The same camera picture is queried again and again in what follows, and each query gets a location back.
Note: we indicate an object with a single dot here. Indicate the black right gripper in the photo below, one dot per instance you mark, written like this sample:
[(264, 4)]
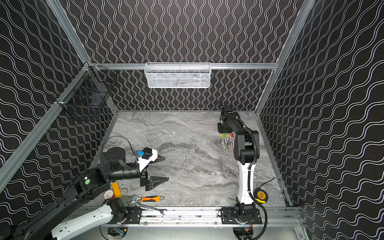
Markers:
[(225, 128)]

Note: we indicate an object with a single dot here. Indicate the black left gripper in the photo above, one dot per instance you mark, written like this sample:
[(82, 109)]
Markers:
[(143, 174)]

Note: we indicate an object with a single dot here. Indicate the yellow white pen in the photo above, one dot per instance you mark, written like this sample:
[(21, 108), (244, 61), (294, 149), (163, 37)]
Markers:
[(226, 141)]

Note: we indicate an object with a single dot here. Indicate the green white pen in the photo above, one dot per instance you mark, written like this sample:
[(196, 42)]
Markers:
[(224, 142)]

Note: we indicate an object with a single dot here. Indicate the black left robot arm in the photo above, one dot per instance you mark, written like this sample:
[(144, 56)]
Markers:
[(51, 223)]

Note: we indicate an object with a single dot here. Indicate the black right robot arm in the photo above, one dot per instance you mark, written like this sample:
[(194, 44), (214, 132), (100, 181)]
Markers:
[(246, 148)]

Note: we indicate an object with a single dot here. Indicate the steel combination spanner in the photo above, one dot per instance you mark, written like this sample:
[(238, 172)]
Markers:
[(146, 207)]

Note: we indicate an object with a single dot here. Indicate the yellow tape measure block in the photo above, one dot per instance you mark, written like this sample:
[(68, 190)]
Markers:
[(116, 189)]

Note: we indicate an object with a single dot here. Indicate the white tape roll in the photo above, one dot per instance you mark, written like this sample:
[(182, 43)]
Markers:
[(109, 194)]

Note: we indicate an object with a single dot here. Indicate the yellow black tape measure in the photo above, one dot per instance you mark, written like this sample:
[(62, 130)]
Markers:
[(261, 196)]

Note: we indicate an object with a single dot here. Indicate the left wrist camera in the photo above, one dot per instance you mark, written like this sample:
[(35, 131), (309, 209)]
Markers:
[(145, 157)]

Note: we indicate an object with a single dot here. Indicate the orange handled adjustable wrench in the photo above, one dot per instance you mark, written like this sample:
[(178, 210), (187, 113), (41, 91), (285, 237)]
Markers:
[(137, 201)]

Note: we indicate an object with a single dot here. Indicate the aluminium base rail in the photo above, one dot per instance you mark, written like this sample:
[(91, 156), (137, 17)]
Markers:
[(184, 217)]

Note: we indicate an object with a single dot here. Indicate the white wire mesh basket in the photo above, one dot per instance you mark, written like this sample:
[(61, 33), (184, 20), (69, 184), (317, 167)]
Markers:
[(178, 75)]

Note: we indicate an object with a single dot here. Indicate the black wire mesh basket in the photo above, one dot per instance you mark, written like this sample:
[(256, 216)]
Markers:
[(91, 97)]

